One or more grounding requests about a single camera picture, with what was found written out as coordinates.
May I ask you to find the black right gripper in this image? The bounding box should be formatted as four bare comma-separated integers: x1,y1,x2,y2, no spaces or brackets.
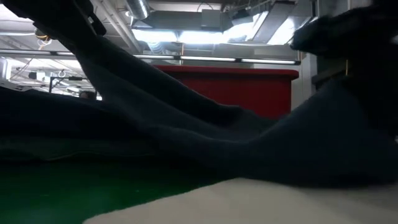
290,0,398,134

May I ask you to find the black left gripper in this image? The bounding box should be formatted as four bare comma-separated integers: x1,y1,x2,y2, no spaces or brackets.
2,0,106,54

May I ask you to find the navy blue garment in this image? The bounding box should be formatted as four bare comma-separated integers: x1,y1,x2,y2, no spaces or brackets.
0,81,141,139

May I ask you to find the dark blue fleece garment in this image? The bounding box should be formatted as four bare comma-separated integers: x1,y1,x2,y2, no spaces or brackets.
74,35,398,189

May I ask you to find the white printed tote bag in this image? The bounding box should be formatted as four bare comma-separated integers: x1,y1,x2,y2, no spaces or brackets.
82,177,398,224

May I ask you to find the red plastic laundry bin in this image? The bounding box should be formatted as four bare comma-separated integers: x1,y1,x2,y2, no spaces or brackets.
154,64,299,121

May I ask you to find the round silver vent pipe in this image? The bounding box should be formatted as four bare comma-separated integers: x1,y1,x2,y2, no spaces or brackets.
126,0,150,20

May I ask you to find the grey ceiling box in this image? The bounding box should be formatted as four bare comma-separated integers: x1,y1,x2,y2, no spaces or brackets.
201,8,225,32

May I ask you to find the yellow cord reel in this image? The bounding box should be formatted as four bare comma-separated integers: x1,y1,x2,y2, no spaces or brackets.
34,28,52,42

